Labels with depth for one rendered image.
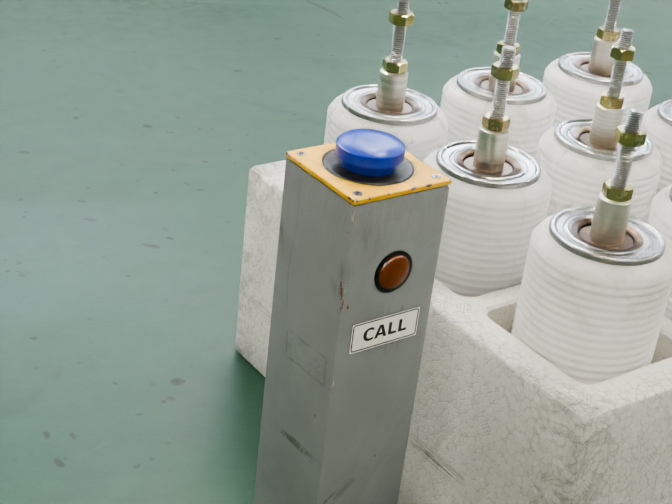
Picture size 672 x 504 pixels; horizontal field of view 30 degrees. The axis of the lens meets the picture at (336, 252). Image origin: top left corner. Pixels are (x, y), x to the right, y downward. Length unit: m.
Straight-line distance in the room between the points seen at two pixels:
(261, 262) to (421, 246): 0.33
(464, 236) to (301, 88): 0.85
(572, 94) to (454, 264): 0.27
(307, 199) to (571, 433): 0.22
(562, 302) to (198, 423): 0.35
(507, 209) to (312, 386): 0.20
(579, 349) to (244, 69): 1.02
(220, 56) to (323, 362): 1.09
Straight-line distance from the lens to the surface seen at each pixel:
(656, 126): 1.05
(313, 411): 0.77
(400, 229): 0.71
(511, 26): 1.04
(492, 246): 0.89
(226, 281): 1.22
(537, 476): 0.83
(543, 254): 0.81
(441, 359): 0.87
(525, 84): 1.07
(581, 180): 0.95
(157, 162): 1.45
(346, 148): 0.71
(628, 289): 0.81
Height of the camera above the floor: 0.61
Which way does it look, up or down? 28 degrees down
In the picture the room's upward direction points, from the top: 7 degrees clockwise
